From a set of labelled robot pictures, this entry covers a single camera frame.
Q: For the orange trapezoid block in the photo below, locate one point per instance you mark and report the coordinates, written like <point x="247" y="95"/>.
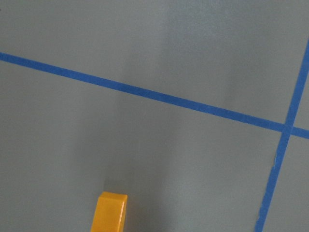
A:
<point x="110" y="213"/>

